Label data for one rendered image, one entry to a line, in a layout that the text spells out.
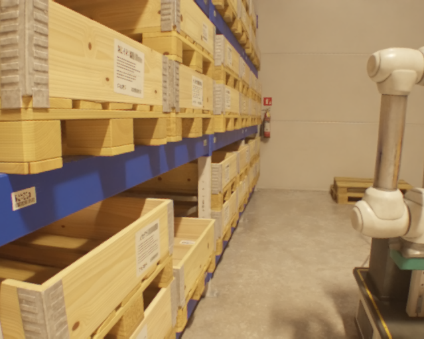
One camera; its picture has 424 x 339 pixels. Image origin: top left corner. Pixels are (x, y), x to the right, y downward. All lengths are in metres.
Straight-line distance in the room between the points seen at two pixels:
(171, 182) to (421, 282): 1.73
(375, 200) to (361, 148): 5.12
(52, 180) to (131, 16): 0.95
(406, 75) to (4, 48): 1.25
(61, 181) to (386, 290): 1.71
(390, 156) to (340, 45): 5.25
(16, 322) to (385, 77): 1.35
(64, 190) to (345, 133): 5.92
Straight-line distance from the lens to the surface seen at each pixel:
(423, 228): 1.60
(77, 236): 1.64
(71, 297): 0.84
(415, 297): 1.97
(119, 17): 1.64
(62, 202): 0.88
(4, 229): 0.75
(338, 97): 6.49
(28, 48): 0.70
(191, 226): 2.38
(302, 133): 6.43
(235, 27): 3.29
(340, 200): 5.60
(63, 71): 0.79
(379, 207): 1.47
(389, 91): 1.43
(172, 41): 1.52
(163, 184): 2.62
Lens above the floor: 1.28
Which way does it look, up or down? 8 degrees down
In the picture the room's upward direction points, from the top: straight up
